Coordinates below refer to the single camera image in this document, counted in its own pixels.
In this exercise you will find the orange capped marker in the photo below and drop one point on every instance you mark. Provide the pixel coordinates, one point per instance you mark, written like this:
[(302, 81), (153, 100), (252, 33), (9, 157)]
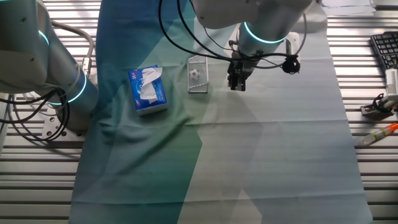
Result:
[(377, 134)]

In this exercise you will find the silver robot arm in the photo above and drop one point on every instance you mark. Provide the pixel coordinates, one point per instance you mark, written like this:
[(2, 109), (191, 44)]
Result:
[(264, 12)]

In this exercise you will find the white paper sheet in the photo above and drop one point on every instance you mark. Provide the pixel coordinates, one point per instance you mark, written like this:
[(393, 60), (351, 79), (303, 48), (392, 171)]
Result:
[(345, 7)]

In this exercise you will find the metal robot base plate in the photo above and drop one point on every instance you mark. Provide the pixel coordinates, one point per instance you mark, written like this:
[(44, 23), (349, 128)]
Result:
[(49, 130)]

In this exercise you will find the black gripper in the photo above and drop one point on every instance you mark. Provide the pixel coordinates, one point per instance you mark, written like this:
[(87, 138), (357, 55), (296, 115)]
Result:
[(241, 68)]

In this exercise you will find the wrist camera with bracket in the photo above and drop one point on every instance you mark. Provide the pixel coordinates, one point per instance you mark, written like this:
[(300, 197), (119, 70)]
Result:
[(290, 66)]

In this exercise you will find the black keyboard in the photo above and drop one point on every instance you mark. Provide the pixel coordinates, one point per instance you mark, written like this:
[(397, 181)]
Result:
[(387, 46)]

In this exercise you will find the blue-green gradient tablecloth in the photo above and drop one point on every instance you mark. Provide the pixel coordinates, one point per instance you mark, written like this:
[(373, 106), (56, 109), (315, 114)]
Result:
[(217, 171)]

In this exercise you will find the blue tissue box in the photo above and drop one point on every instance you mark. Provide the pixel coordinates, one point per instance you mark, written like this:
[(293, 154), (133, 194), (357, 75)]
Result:
[(149, 93)]

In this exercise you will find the small camera on mount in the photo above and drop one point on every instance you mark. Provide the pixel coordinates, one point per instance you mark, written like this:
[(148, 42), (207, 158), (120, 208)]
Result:
[(373, 110)]

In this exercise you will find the small black-white soccer ball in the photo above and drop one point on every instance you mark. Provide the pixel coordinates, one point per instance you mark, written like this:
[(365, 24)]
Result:
[(194, 73)]

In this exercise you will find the white mesh toy goal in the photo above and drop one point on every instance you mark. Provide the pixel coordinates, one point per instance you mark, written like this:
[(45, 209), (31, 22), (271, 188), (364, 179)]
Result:
[(202, 84)]

